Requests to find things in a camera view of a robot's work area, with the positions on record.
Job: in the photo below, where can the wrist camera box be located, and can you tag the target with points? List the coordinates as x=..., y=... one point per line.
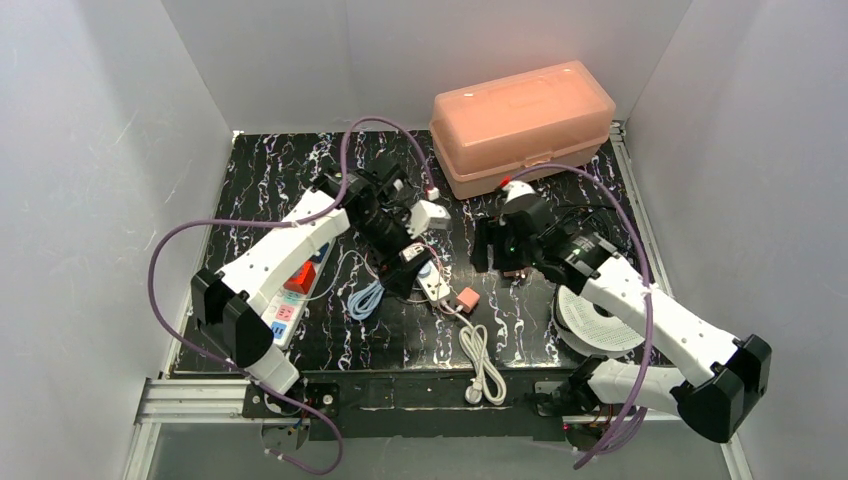
x=425, y=215
x=517, y=192

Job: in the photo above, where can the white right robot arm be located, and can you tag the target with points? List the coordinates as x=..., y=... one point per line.
x=714, y=379

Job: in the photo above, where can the pink translucent storage box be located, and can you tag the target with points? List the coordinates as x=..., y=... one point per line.
x=486, y=132

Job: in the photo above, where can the long white power strip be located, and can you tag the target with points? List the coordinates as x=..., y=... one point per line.
x=286, y=308

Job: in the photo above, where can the red power adapter plug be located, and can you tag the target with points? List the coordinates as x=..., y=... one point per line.
x=302, y=280

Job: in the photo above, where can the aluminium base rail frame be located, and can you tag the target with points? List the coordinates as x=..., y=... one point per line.
x=397, y=425

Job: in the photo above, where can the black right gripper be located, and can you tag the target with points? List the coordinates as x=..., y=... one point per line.
x=494, y=245

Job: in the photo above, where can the pink power adapter plug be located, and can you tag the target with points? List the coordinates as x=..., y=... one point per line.
x=467, y=300

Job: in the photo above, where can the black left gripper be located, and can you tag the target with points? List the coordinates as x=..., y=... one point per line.
x=400, y=263

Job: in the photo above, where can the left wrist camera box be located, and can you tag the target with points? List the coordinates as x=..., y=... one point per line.
x=425, y=215

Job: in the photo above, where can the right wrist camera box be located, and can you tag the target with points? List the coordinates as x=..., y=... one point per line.
x=517, y=192

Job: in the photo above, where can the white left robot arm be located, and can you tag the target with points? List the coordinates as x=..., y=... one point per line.
x=236, y=307

